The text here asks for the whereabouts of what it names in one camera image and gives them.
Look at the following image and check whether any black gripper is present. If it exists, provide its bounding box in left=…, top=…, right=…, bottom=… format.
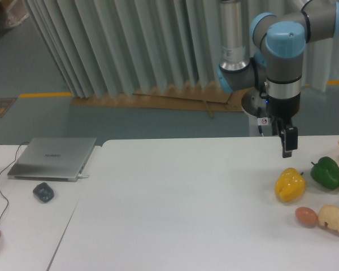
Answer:
left=267, top=94, right=301, bottom=158

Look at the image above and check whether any beige bread piece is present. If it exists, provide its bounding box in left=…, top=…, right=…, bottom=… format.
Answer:
left=317, top=204, right=339, bottom=237

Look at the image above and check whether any white usb plug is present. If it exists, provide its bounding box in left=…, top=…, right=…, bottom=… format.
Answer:
left=77, top=174, right=89, bottom=179

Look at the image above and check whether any pale green folding curtain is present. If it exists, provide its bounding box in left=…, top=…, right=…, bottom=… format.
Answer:
left=21, top=0, right=339, bottom=99

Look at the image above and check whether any black cable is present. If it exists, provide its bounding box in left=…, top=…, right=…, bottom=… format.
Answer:
left=0, top=141, right=31, bottom=229

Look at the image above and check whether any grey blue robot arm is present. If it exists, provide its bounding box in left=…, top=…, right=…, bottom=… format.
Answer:
left=217, top=1, right=339, bottom=158

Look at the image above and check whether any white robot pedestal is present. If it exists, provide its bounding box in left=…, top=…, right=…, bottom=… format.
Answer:
left=241, top=89, right=272, bottom=137

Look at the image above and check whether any green bell pepper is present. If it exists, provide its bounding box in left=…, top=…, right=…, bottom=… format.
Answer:
left=310, top=156, right=339, bottom=190

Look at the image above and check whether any yellow bell pepper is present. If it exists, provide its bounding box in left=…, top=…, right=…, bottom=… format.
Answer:
left=274, top=168, right=306, bottom=202

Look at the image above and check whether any silver laptop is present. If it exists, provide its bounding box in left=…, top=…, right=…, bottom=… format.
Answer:
left=7, top=137, right=96, bottom=181

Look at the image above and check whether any brown egg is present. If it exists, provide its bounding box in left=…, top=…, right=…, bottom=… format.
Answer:
left=295, top=207, right=318, bottom=226

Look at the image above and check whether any brown cardboard sheet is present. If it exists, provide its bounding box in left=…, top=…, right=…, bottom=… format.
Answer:
left=71, top=89, right=247, bottom=118

